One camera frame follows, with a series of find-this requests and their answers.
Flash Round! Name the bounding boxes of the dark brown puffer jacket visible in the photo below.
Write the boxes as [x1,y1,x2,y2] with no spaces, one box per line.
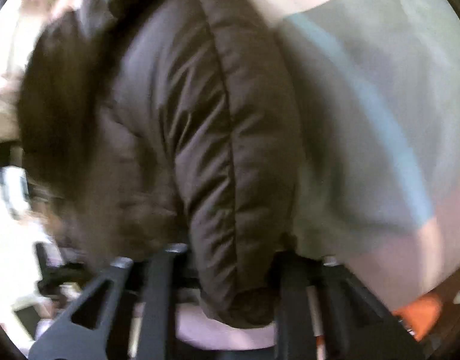
[16,0,302,328]

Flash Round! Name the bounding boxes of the pastel plaid bed sheet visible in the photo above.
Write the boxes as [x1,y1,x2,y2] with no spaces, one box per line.
[174,0,460,350]

